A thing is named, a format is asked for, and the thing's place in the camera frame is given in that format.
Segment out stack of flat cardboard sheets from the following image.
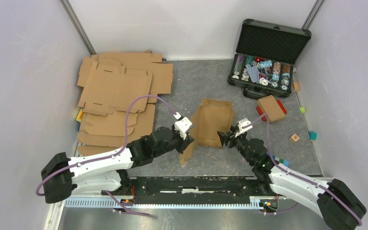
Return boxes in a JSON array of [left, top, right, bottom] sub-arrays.
[[77, 51, 173, 156]]

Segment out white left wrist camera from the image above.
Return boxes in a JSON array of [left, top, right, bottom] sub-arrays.
[[173, 112, 193, 139]]

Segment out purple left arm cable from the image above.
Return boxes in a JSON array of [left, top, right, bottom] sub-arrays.
[[35, 94, 180, 217]]

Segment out red flat block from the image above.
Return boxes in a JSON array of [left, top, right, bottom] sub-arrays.
[[255, 99, 288, 122]]

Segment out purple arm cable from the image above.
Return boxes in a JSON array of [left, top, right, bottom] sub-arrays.
[[249, 114, 363, 227], [35, 94, 180, 217]]

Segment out teal cube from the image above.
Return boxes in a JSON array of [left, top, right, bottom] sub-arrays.
[[308, 131, 317, 141]]

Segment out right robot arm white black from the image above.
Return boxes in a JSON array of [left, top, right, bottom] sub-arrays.
[[217, 126, 367, 230]]

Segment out black poker chip case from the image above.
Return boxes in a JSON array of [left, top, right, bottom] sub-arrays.
[[227, 19, 312, 100]]

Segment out colourful blocks under cardboard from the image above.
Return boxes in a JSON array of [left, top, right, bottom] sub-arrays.
[[76, 108, 83, 131]]

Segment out brown cardboard box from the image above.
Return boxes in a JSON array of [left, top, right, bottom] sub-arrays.
[[180, 98, 234, 165], [257, 94, 286, 124]]

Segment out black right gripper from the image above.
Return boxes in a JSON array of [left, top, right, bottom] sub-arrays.
[[216, 126, 254, 166]]

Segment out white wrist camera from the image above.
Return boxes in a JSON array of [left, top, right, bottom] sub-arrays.
[[237, 118, 253, 134], [173, 112, 193, 139]]

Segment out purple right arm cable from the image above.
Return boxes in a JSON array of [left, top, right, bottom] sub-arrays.
[[249, 114, 363, 227]]

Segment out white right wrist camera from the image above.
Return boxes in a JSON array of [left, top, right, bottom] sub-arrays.
[[237, 118, 253, 134]]

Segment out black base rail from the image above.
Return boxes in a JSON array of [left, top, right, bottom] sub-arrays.
[[111, 176, 276, 205]]

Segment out small wooden block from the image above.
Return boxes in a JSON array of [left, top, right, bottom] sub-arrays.
[[293, 82, 299, 92]]

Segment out blue block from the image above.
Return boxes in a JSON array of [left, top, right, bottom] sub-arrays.
[[273, 156, 289, 167]]

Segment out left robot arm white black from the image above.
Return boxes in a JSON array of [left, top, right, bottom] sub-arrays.
[[37, 124, 194, 204]]

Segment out wooden letter cube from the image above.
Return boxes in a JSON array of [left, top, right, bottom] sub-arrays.
[[289, 134, 300, 143]]

